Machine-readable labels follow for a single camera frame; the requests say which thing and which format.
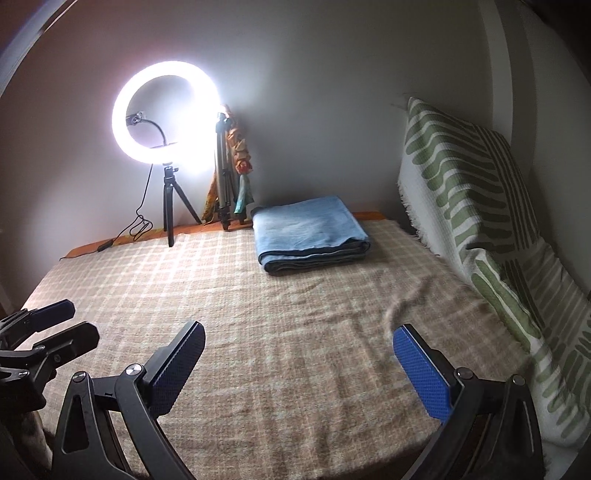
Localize beige plaid bed blanket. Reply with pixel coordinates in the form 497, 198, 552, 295
26, 220, 528, 479

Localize grey folded tripod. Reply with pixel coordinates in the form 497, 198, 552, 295
215, 112, 238, 231

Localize green striped white pillow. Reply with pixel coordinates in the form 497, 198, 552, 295
399, 97, 590, 449

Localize colourful hanging cloth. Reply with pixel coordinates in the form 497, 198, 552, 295
204, 105, 253, 225

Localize blue denim pants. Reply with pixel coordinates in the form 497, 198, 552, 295
252, 196, 370, 275

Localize black power cable with adapter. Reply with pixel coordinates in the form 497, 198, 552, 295
58, 163, 157, 260

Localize bright ring light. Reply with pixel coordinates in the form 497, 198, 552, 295
111, 61, 223, 169

